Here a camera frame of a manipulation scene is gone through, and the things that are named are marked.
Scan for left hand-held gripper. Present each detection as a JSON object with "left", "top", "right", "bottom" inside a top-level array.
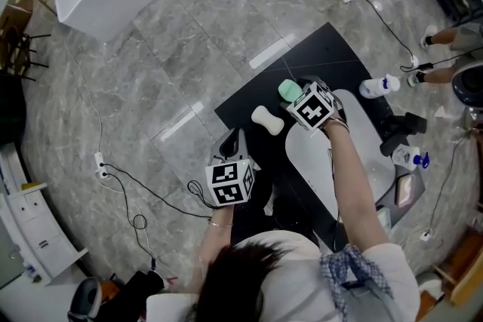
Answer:
[{"left": 205, "top": 127, "right": 256, "bottom": 207}]

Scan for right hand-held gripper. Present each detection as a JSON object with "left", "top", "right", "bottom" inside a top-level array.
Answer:
[{"left": 278, "top": 75, "right": 343, "bottom": 131}]

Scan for green soap bar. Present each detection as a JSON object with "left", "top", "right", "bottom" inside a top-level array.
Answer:
[{"left": 278, "top": 78, "right": 303, "bottom": 103}]

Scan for white soap bar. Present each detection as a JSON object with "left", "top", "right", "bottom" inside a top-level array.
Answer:
[{"left": 251, "top": 105, "right": 285, "bottom": 136}]

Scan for pink soap dish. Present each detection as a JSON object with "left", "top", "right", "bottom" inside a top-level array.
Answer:
[{"left": 394, "top": 173, "right": 417, "bottom": 208}]

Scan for translucent soap dish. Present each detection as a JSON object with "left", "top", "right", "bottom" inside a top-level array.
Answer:
[{"left": 377, "top": 207, "right": 392, "bottom": 233}]

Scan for person's right forearm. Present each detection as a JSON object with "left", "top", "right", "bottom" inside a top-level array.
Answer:
[{"left": 323, "top": 122, "right": 390, "bottom": 250}]

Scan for person's left forearm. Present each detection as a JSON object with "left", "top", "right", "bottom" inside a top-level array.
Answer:
[{"left": 190, "top": 204, "right": 235, "bottom": 295}]

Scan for person's right hand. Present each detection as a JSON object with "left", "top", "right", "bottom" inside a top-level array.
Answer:
[{"left": 319, "top": 107, "right": 348, "bottom": 133}]

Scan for dark wooden sink cabinet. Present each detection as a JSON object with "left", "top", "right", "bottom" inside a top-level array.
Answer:
[{"left": 214, "top": 21, "right": 426, "bottom": 253}]

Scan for person's black trousers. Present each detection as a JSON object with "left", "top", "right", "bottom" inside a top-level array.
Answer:
[{"left": 229, "top": 171, "right": 321, "bottom": 248}]

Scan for white sink basin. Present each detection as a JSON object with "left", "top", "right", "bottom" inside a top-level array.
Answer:
[{"left": 285, "top": 87, "right": 396, "bottom": 220}]

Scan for white spray bottle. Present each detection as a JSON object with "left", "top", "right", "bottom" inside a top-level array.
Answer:
[{"left": 358, "top": 73, "right": 401, "bottom": 100}]

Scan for black faucet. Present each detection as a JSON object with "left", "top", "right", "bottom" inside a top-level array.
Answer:
[{"left": 379, "top": 112, "right": 428, "bottom": 158}]

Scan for white bottle blue pump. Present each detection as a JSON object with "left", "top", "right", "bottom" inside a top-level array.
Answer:
[{"left": 391, "top": 144, "right": 430, "bottom": 172}]

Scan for person's white shirt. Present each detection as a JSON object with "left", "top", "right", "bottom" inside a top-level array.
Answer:
[{"left": 145, "top": 229, "right": 420, "bottom": 322}]

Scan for blue checked cloth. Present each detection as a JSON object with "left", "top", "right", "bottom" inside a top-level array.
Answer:
[{"left": 319, "top": 244, "right": 394, "bottom": 321}]

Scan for grey helmet-shaped device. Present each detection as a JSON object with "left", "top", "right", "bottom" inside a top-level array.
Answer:
[{"left": 67, "top": 277, "right": 103, "bottom": 322}]

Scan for dark wooden chair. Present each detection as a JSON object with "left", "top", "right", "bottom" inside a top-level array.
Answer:
[{"left": 0, "top": 17, "right": 53, "bottom": 83}]

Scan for black wrist cord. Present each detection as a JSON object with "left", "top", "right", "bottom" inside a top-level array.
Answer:
[{"left": 187, "top": 179, "right": 223, "bottom": 218}]

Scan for black power cable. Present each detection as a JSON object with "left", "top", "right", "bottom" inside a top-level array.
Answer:
[
  {"left": 346, "top": 0, "right": 483, "bottom": 73},
  {"left": 426, "top": 127, "right": 480, "bottom": 237},
  {"left": 98, "top": 162, "right": 213, "bottom": 272}
]

